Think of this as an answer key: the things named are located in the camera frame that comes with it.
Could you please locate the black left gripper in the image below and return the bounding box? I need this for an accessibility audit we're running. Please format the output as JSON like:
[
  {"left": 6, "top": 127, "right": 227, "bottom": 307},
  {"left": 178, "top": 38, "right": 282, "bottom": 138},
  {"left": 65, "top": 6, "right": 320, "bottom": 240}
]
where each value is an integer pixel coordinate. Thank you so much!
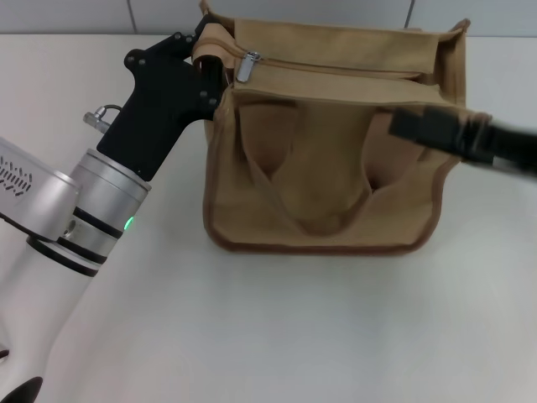
[{"left": 96, "top": 14, "right": 230, "bottom": 182}]

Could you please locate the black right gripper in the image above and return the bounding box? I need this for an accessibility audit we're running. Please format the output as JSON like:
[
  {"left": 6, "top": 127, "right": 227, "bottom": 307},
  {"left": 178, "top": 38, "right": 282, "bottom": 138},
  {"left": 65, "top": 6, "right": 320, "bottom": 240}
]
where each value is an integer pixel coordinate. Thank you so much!
[{"left": 388, "top": 105, "right": 537, "bottom": 182}]

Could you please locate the silver metal zipper pull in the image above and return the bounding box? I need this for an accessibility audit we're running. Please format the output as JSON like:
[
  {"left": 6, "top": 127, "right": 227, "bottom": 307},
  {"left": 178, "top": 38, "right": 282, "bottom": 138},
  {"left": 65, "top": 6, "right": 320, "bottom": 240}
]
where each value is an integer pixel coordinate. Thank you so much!
[{"left": 235, "top": 50, "right": 259, "bottom": 83}]

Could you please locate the khaki canvas food bag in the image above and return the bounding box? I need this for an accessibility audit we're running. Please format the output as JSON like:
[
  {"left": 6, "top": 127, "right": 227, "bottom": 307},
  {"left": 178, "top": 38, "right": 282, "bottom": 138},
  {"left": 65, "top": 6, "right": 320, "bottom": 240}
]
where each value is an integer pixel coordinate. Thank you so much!
[{"left": 196, "top": 0, "right": 471, "bottom": 256}]

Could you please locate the left gripper cable with plug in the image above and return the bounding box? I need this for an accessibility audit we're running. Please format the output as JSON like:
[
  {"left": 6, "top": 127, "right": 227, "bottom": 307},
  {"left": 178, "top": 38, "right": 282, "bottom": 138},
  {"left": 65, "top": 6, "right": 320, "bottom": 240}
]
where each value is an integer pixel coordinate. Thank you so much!
[{"left": 82, "top": 103, "right": 123, "bottom": 134}]

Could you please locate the silver perforated left camera box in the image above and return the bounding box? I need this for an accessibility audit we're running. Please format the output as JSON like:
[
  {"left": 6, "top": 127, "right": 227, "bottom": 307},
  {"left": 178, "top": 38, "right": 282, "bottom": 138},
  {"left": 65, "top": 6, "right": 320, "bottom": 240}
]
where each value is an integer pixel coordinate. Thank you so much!
[{"left": 0, "top": 136, "right": 80, "bottom": 243}]

